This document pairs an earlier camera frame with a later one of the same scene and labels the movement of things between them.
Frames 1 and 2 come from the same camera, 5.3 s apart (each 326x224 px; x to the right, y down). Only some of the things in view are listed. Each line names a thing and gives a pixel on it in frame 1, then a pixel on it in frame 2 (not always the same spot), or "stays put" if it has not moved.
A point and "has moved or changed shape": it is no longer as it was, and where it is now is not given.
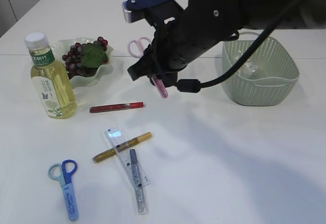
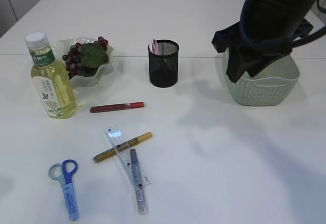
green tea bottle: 54,84 stays put
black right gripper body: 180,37 → 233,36
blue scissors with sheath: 63,172 stays put
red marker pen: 100,108 stays put
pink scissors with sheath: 137,48 has moved or changed shape
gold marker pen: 109,152 stays put
